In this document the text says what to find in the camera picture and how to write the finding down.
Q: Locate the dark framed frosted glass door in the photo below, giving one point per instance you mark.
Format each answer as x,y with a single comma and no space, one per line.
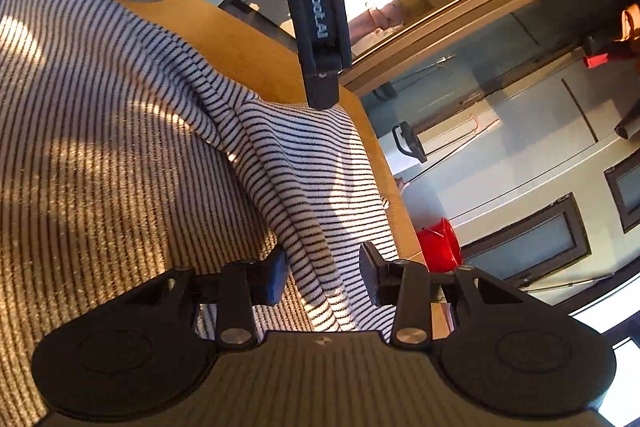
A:
530,237

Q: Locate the red plastic bucket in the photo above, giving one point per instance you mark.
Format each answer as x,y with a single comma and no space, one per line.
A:
437,247

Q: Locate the striped knit sweater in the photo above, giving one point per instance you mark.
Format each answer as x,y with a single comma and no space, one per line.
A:
125,107

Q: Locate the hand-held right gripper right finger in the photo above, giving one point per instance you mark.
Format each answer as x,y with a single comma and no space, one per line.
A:
371,274

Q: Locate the pink hooked pole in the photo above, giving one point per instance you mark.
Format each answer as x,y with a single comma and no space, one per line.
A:
482,123

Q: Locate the wooden framed sliding glass door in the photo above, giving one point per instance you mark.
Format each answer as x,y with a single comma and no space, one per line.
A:
400,57

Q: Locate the long metal pole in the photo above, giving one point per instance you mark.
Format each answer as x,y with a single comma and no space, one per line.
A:
570,283

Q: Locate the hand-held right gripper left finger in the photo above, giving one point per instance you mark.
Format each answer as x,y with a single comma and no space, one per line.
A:
276,279

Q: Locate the dark framed window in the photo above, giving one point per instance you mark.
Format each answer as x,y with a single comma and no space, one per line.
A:
612,179

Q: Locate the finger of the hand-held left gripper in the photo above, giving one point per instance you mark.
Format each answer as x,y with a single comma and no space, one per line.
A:
322,87

